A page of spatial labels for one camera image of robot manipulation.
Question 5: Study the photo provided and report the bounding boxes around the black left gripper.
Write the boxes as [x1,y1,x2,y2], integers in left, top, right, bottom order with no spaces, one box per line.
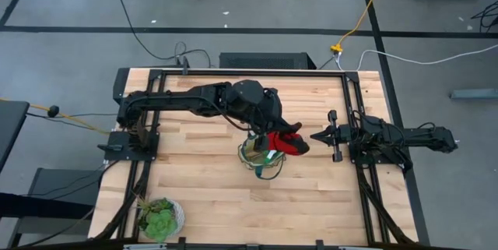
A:
[248,86,303,152]

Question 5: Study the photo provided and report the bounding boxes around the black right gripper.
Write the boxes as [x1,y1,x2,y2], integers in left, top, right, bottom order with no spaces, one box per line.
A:
[310,109,356,164]

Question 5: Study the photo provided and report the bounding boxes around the red and black gloves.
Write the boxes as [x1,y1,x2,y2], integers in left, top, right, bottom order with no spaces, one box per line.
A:
[266,131,311,157]

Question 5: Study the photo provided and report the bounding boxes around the cream and green gardening bag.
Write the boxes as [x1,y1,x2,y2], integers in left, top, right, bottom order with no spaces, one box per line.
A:
[237,133,288,181]

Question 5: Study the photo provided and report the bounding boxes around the black mesh computer tower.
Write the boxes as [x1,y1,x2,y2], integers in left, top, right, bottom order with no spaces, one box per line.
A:
[218,51,317,70]

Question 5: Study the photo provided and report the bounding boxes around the succulent in white pot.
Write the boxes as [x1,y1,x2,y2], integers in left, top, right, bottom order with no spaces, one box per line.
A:
[135,196,187,244]

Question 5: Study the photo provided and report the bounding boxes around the grey desk foot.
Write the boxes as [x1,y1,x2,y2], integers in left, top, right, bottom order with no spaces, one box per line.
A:
[449,88,498,100]

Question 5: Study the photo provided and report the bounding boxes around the black desk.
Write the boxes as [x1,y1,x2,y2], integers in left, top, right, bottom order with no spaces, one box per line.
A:
[0,100,31,173]

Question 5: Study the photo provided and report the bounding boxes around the black aluminium frame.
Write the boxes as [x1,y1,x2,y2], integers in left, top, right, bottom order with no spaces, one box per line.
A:
[92,66,420,248]

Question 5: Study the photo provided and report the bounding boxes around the long white cable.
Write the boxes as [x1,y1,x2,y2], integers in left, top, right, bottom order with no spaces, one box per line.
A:
[336,42,498,72]

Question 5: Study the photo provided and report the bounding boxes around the yellow cable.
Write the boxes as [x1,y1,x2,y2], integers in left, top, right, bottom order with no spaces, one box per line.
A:
[0,97,112,136]
[329,0,393,55]

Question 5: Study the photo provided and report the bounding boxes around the long black cable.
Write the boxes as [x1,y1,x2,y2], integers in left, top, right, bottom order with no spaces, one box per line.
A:
[111,0,213,69]

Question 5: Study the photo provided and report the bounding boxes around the black cable bundle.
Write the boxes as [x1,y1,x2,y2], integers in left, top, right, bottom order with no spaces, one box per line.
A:
[469,0,498,33]

